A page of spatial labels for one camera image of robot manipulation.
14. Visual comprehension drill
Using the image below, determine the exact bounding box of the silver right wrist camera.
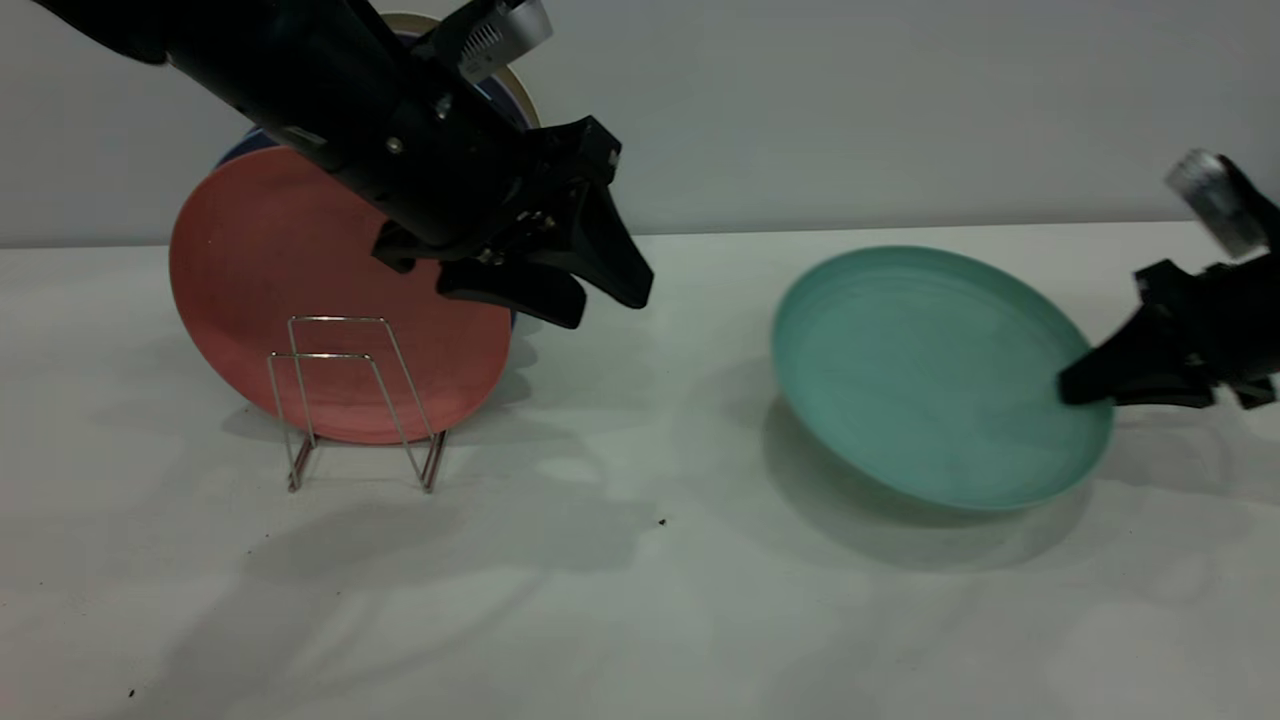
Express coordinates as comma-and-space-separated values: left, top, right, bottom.
1164, 150, 1271, 259

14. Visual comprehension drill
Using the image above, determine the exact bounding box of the beige plate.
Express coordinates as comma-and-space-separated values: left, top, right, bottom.
380, 12, 543, 131

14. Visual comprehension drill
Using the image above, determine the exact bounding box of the red plate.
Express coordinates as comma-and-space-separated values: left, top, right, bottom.
168, 148, 515, 446

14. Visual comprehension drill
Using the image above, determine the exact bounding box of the metal wire plate rack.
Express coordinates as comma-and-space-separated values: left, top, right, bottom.
266, 316, 448, 494

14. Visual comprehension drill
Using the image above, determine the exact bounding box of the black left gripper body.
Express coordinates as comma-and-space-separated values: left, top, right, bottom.
373, 115, 623, 276

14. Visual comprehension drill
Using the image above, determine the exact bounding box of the blue plate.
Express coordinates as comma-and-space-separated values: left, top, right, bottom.
215, 128, 521, 333

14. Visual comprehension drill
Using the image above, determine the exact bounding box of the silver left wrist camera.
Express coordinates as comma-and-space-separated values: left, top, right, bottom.
455, 0, 553, 83

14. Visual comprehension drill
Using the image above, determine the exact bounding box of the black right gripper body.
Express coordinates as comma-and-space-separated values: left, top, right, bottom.
1134, 257, 1280, 411

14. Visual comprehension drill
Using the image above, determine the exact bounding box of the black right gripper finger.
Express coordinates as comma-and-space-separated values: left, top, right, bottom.
1057, 303, 1181, 406
1112, 385, 1217, 409

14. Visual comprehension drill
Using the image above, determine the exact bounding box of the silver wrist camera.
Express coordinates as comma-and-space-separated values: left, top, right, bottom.
455, 0, 553, 83
1164, 150, 1271, 259

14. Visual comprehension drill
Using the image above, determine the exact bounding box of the dark purple plate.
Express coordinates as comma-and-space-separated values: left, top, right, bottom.
478, 70, 532, 131

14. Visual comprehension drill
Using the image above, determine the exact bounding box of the green plate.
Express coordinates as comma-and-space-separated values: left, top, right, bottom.
770, 246, 1116, 513

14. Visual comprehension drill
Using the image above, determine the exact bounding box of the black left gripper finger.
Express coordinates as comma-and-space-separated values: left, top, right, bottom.
436, 257, 587, 330
558, 183, 655, 310

